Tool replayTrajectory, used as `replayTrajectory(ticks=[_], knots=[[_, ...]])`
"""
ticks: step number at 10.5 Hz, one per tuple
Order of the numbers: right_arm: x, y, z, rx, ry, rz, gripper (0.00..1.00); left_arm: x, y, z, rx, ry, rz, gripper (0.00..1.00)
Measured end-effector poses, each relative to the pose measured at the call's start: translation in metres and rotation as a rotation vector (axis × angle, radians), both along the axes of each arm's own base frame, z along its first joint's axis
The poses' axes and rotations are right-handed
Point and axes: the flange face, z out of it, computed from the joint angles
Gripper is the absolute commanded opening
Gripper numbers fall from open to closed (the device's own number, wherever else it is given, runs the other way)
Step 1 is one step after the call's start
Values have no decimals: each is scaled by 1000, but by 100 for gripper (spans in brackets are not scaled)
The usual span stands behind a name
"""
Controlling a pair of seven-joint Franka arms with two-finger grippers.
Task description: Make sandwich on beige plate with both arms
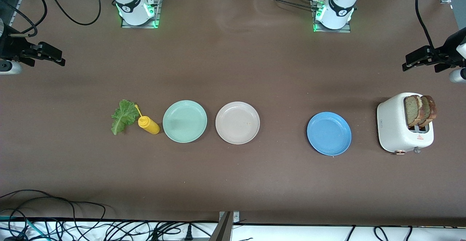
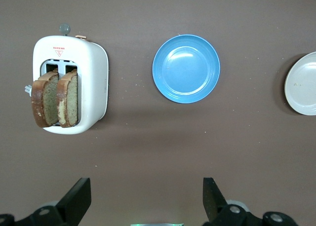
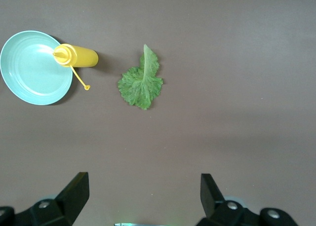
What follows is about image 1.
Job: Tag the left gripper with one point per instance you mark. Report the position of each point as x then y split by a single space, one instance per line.
450 50

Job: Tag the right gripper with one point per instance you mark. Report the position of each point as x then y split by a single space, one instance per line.
12 45

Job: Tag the light crust bread slice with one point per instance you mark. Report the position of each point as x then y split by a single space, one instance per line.
411 110

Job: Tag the green lettuce leaf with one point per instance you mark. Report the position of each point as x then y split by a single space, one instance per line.
123 115

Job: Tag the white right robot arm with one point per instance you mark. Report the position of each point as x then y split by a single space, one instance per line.
131 0

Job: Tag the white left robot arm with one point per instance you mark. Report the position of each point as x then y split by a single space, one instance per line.
340 4

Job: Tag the blue plate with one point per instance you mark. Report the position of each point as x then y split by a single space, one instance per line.
329 134

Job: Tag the mint green plate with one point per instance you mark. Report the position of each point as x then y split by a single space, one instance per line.
185 121

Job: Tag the beige plate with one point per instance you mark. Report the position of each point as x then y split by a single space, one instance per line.
237 123

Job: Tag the dark crust bread slice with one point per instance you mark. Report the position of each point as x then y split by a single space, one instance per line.
431 108

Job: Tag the white toaster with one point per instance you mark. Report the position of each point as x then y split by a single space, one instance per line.
391 124

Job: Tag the yellow mustard squeeze bottle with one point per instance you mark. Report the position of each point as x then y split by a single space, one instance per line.
149 124

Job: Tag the black power plug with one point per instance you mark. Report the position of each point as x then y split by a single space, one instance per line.
188 233

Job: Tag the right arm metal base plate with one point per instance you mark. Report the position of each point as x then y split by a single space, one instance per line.
140 26

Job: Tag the grey metal bracket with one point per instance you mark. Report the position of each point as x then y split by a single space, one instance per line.
224 230

